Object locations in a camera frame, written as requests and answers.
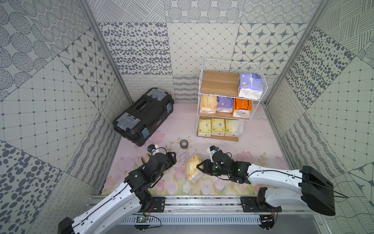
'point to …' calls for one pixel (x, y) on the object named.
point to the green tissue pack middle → (218, 126)
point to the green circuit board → (141, 219)
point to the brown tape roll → (184, 144)
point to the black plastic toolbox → (139, 122)
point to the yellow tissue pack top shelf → (194, 174)
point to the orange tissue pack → (242, 107)
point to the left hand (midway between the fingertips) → (172, 154)
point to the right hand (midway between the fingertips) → (198, 168)
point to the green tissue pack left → (204, 127)
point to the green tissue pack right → (233, 127)
